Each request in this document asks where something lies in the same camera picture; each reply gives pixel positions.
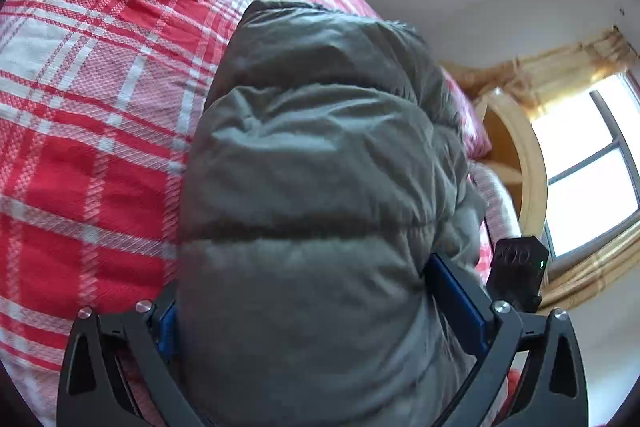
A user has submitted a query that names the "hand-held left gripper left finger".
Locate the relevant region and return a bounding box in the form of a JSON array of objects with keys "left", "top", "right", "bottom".
[{"left": 56, "top": 292, "right": 211, "bottom": 427}]

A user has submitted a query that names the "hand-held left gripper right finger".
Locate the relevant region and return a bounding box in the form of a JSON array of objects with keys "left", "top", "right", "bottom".
[{"left": 427, "top": 252, "right": 590, "bottom": 427}]

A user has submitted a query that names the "grey puffer jacket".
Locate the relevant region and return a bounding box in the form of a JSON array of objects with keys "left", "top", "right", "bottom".
[{"left": 177, "top": 0, "right": 491, "bottom": 427}]

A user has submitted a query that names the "pale pink woven cloth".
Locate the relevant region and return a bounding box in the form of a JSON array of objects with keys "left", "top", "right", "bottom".
[{"left": 469, "top": 161, "right": 522, "bottom": 258}]

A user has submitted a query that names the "yellow wooden headboard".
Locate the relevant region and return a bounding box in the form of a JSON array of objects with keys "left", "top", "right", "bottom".
[{"left": 472, "top": 87, "right": 550, "bottom": 288}]

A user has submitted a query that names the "window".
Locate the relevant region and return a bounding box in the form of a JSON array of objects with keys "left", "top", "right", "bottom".
[{"left": 530, "top": 72, "right": 640, "bottom": 260}]

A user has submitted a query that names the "red patterned pillow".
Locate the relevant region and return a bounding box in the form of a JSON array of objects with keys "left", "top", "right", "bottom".
[{"left": 440, "top": 69, "right": 493, "bottom": 160}]

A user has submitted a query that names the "yellow floral curtain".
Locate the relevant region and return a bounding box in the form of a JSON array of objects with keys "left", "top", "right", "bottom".
[{"left": 440, "top": 27, "right": 640, "bottom": 120}]

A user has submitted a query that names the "red plaid bed sheet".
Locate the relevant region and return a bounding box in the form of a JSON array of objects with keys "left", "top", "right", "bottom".
[{"left": 0, "top": 0, "right": 526, "bottom": 427}]

